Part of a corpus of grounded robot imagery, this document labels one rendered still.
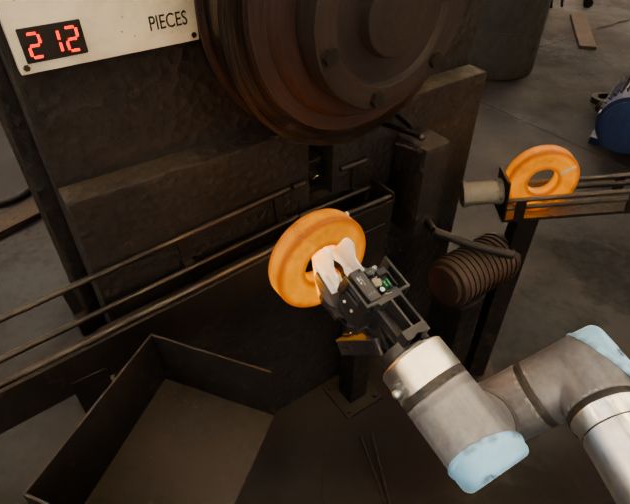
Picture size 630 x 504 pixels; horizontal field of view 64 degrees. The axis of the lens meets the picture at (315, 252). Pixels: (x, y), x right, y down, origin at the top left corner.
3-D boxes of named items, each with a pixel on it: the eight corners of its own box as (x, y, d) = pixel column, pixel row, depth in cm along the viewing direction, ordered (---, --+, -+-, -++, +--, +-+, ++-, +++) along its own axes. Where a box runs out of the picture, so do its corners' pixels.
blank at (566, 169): (518, 213, 123) (522, 221, 120) (492, 167, 115) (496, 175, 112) (583, 181, 117) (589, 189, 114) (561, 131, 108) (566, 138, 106)
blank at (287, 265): (259, 236, 69) (272, 249, 67) (350, 191, 74) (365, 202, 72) (275, 311, 79) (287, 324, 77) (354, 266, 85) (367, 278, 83)
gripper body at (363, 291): (384, 251, 67) (444, 322, 62) (368, 285, 74) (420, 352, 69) (338, 273, 64) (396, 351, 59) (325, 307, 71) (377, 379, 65)
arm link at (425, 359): (444, 381, 68) (389, 417, 64) (421, 351, 70) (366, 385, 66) (471, 353, 61) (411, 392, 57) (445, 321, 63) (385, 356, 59)
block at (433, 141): (383, 218, 127) (392, 130, 112) (407, 207, 131) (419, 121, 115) (412, 240, 121) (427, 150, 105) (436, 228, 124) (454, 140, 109)
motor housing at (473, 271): (402, 383, 156) (427, 251, 122) (453, 350, 166) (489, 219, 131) (432, 414, 148) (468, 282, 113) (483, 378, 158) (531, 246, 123)
